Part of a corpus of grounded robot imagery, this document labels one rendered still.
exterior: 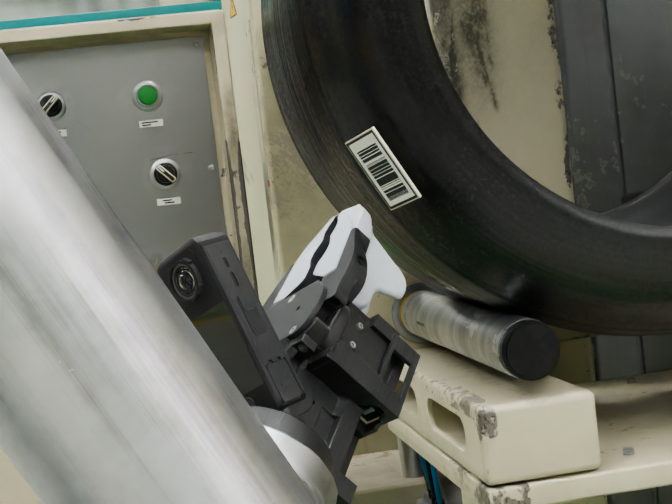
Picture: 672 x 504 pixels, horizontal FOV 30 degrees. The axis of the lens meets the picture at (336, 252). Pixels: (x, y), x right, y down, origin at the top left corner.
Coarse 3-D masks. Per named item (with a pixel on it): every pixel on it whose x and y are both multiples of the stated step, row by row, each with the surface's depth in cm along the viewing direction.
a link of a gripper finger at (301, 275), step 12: (336, 216) 83; (324, 228) 83; (312, 240) 84; (324, 240) 82; (312, 252) 82; (324, 252) 82; (300, 264) 82; (312, 264) 81; (288, 276) 82; (300, 276) 80; (312, 276) 80; (288, 288) 80; (300, 288) 80; (276, 300) 80
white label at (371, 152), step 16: (352, 144) 90; (368, 144) 89; (384, 144) 88; (368, 160) 90; (384, 160) 89; (368, 176) 91; (384, 176) 90; (400, 176) 88; (384, 192) 91; (400, 192) 90; (416, 192) 88
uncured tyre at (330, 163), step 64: (320, 0) 89; (384, 0) 88; (320, 64) 90; (384, 64) 88; (320, 128) 94; (384, 128) 89; (448, 128) 88; (448, 192) 89; (512, 192) 89; (448, 256) 93; (512, 256) 91; (576, 256) 91; (640, 256) 91; (576, 320) 95; (640, 320) 95
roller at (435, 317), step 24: (408, 312) 120; (432, 312) 112; (456, 312) 105; (480, 312) 100; (504, 312) 97; (432, 336) 112; (456, 336) 103; (480, 336) 96; (504, 336) 91; (528, 336) 90; (552, 336) 91; (480, 360) 98; (504, 360) 91; (528, 360) 91; (552, 360) 91
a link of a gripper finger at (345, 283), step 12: (348, 240) 78; (360, 240) 78; (348, 252) 77; (360, 252) 77; (348, 264) 75; (360, 264) 77; (336, 276) 75; (348, 276) 75; (360, 276) 75; (336, 288) 74; (348, 288) 75; (360, 288) 75; (324, 300) 74; (336, 300) 74; (348, 300) 75; (324, 312) 75
